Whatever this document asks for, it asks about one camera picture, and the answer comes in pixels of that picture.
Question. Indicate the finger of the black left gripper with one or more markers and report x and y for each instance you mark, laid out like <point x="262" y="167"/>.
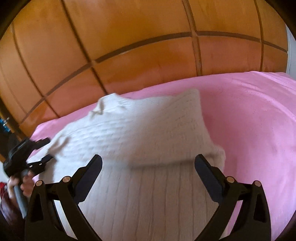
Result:
<point x="39" y="166"/>
<point x="42" y="142"/>

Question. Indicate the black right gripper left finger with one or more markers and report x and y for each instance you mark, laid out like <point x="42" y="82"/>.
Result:
<point x="43" y="221"/>

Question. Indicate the white knitted sweater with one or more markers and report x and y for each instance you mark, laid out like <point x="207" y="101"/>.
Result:
<point x="148" y="188"/>

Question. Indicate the person's left hand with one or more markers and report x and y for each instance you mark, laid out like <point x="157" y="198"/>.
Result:
<point x="26" y="186"/>

